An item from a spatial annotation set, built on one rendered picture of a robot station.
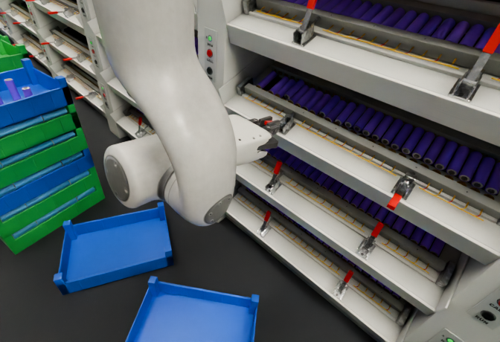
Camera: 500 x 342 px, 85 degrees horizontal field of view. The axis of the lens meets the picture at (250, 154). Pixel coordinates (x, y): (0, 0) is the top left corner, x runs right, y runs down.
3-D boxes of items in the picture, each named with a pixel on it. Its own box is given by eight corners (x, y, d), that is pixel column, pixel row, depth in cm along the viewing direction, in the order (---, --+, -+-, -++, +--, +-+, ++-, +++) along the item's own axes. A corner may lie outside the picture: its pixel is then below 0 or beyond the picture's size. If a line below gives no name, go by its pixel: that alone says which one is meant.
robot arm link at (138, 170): (225, 144, 39) (184, 115, 43) (138, 175, 29) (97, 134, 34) (215, 188, 43) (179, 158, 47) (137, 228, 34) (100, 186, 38)
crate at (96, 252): (62, 295, 76) (52, 281, 71) (71, 236, 90) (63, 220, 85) (173, 265, 86) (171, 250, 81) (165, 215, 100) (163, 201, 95)
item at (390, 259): (427, 315, 57) (457, 305, 46) (223, 170, 86) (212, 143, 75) (463, 239, 64) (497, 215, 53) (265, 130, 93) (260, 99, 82)
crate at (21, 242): (15, 255, 83) (4, 239, 79) (-15, 222, 91) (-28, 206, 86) (105, 198, 104) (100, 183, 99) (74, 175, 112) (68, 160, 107)
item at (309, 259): (389, 348, 69) (406, 346, 58) (221, 210, 98) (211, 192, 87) (423, 281, 76) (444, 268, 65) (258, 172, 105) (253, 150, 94)
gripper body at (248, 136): (187, 152, 49) (230, 137, 57) (226, 181, 44) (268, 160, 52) (190, 114, 45) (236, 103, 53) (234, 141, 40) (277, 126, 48)
